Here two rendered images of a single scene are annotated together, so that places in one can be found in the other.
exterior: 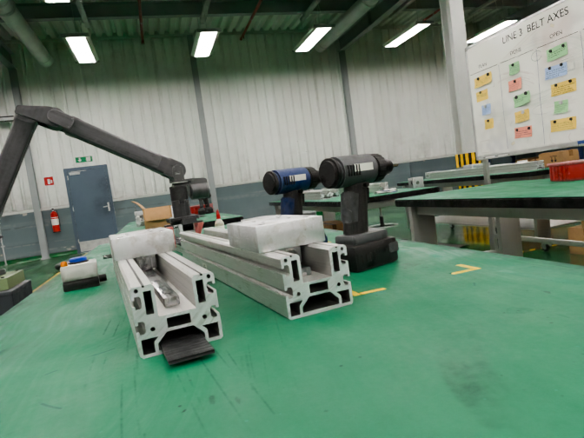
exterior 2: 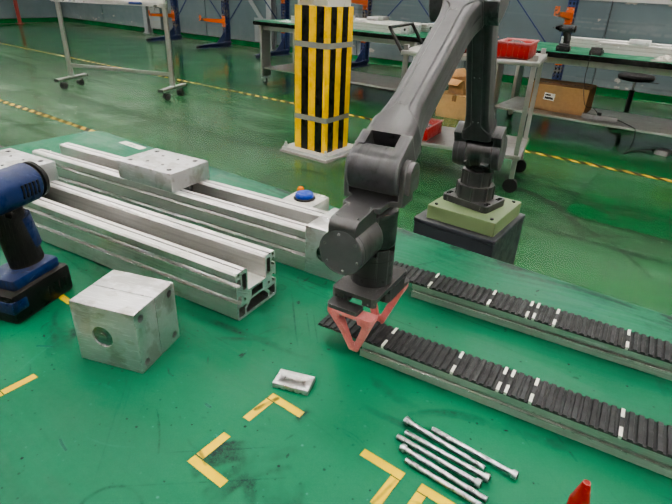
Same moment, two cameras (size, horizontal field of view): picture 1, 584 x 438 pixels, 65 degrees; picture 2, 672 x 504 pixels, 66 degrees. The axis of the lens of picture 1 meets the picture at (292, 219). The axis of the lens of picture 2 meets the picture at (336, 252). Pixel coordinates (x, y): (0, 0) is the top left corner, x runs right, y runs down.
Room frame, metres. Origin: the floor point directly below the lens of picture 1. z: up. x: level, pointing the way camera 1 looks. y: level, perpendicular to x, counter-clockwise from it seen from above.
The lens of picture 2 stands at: (1.99, -0.05, 1.26)
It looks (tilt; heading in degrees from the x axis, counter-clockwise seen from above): 28 degrees down; 142
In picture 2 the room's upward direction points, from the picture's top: 2 degrees clockwise
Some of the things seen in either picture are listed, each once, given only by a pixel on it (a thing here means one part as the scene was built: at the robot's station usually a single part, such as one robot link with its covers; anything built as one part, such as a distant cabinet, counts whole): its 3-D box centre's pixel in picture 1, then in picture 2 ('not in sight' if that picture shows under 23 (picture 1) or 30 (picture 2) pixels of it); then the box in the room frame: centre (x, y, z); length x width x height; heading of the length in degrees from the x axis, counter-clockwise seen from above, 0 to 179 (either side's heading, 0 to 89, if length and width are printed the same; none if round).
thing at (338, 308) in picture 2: (192, 230); (359, 318); (1.54, 0.34, 0.85); 0.07 x 0.07 x 0.09; 22
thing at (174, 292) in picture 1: (145, 273); (167, 196); (0.91, 0.31, 0.82); 0.80 x 0.10 x 0.09; 23
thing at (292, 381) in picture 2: not in sight; (293, 381); (1.54, 0.24, 0.78); 0.05 x 0.03 x 0.01; 36
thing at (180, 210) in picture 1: (182, 211); (372, 265); (1.53, 0.36, 0.92); 0.10 x 0.07 x 0.07; 112
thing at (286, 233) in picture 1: (274, 240); (10, 175); (0.75, 0.03, 0.87); 0.16 x 0.11 x 0.07; 23
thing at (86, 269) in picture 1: (83, 273); (302, 211); (1.12, 0.53, 0.81); 0.10 x 0.08 x 0.06; 113
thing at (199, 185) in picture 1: (189, 182); (366, 212); (1.55, 0.33, 1.01); 0.12 x 0.09 x 0.12; 115
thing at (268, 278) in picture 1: (235, 255); (93, 225); (0.98, 0.13, 0.82); 0.80 x 0.10 x 0.09; 23
